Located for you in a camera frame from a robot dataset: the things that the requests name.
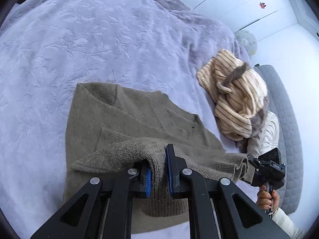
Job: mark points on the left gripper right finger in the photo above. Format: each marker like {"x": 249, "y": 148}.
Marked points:
{"x": 217, "y": 209}

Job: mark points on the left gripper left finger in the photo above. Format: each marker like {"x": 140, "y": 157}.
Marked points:
{"x": 102, "y": 208}

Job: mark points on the olive brown knit sweater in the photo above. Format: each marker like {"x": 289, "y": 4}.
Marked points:
{"x": 111, "y": 127}

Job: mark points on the white right sleeve forearm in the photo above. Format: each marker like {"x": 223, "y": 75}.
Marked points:
{"x": 286, "y": 224}

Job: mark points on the right hand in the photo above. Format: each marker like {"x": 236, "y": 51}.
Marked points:
{"x": 266, "y": 200}

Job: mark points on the grey quilted mattress edge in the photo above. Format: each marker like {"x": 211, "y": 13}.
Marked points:
{"x": 290, "y": 145}

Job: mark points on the cream striped garment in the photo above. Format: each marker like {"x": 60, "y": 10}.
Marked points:
{"x": 239, "y": 93}

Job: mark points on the floral round pillow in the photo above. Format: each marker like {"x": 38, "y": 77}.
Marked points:
{"x": 248, "y": 40}

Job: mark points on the white wardrobe doors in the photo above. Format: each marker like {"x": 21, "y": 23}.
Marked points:
{"x": 261, "y": 17}

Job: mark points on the lavender embossed bed blanket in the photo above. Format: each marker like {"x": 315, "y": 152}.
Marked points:
{"x": 49, "y": 46}

